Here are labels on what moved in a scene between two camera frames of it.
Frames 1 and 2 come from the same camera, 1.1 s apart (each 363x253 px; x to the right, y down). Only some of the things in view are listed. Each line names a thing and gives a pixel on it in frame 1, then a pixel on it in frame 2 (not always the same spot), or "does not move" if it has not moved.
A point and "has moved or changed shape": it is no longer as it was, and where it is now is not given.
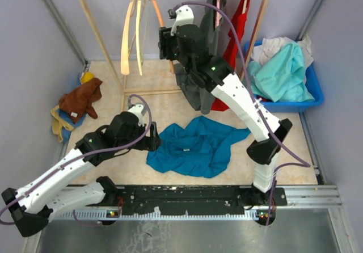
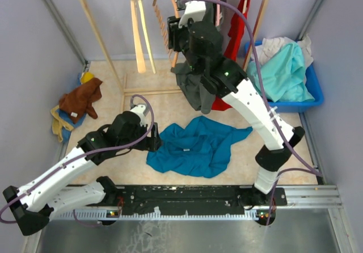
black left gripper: (150, 143) does not move
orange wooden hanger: (161, 19) has moved or changed shape
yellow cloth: (86, 76) does not move
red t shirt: (235, 39) does not move
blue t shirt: (198, 146) does not move
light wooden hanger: (125, 52) to (141, 64)
